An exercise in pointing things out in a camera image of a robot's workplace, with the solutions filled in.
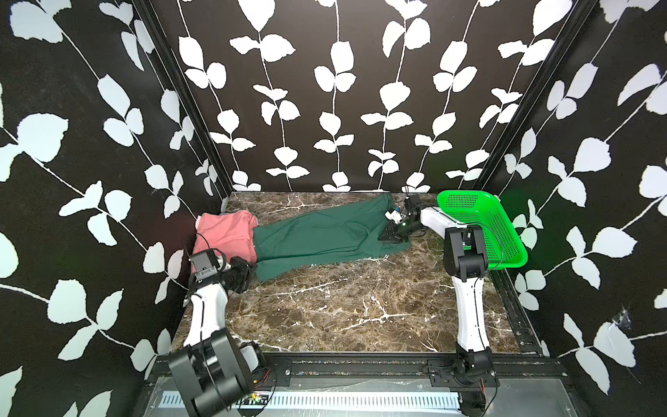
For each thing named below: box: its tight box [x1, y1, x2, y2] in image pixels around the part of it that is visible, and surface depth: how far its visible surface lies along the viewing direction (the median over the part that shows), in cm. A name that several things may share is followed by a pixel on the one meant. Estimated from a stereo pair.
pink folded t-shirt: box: [191, 210, 258, 265], surface depth 101 cm
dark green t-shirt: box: [253, 192, 411, 282], surface depth 107 cm
